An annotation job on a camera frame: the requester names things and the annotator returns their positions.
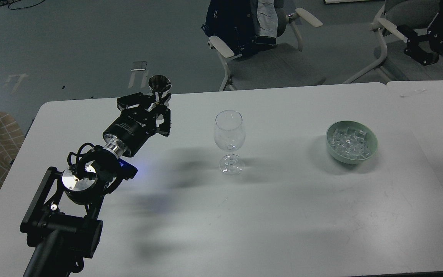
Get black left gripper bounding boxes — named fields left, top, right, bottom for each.
left=103, top=93, right=171, bottom=157

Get steel cocktail jigger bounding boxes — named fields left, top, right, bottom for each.
left=149, top=74, right=171, bottom=108

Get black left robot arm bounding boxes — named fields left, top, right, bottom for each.
left=20, top=91, right=171, bottom=277

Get clear wine glass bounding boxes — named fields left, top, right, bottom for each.
left=214, top=109, right=246, bottom=175

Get pile of ice cubes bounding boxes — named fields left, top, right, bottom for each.
left=328, top=127, right=371, bottom=160

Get grey office chair right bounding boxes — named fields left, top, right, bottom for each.
left=346, top=0, right=443, bottom=83

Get clear plastic scrap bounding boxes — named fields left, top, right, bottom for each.
left=400, top=89, right=427, bottom=98

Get green bowl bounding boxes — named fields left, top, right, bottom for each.
left=325, top=120, right=378, bottom=165

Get dark blue jacket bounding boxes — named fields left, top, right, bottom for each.
left=202, top=0, right=285, bottom=57

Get grey office chair with jacket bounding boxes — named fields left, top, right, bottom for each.
left=208, top=7, right=326, bottom=91

